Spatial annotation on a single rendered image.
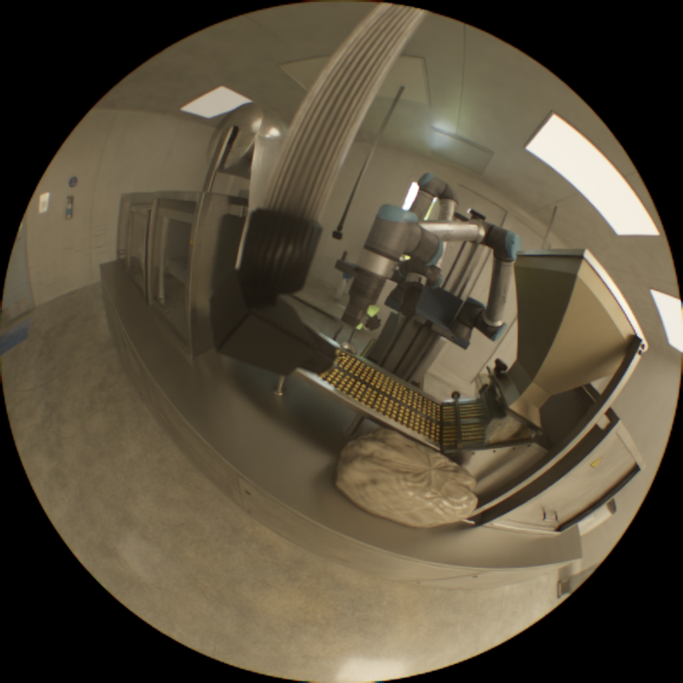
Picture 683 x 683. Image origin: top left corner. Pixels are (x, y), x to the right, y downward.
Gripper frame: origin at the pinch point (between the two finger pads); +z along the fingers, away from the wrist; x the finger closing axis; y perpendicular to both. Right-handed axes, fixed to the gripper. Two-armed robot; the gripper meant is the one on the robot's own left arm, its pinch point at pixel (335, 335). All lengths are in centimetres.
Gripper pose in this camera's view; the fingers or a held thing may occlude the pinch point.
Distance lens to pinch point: 58.6
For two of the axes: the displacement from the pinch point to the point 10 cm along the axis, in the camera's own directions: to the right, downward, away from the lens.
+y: 8.6, 4.8, -1.9
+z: -3.4, 8.0, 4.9
